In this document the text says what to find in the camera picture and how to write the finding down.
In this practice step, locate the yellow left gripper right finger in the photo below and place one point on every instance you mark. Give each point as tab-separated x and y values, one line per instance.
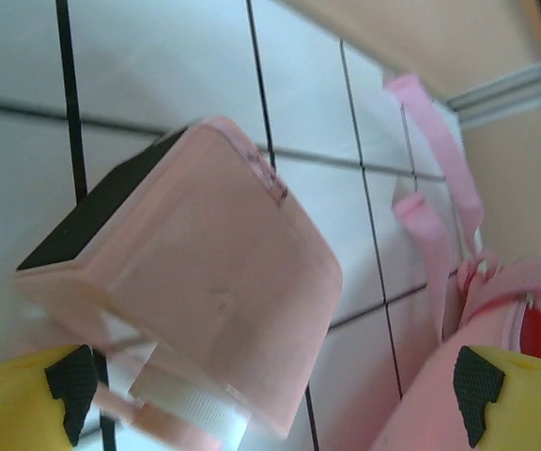
533	399

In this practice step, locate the aluminium corner post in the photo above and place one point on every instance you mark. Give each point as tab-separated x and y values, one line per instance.
510	89

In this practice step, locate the pink tape dispenser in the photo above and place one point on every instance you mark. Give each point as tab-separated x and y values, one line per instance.
195	263

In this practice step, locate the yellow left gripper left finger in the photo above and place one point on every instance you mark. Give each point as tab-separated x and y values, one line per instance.
71	385

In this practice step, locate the pink student backpack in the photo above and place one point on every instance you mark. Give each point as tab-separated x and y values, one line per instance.
425	404

